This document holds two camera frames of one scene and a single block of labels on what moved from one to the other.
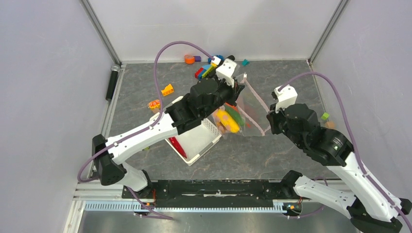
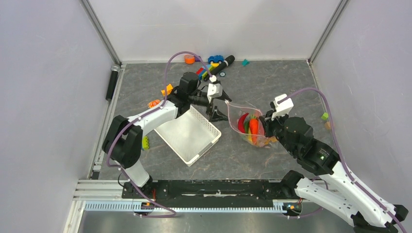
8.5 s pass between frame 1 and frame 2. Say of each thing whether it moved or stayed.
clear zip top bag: moved
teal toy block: stayed
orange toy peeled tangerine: stayed
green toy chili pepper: moved
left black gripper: moved
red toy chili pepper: moved
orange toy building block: stayed
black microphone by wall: stayed
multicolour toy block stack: stayed
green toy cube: stayed
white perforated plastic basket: stayed
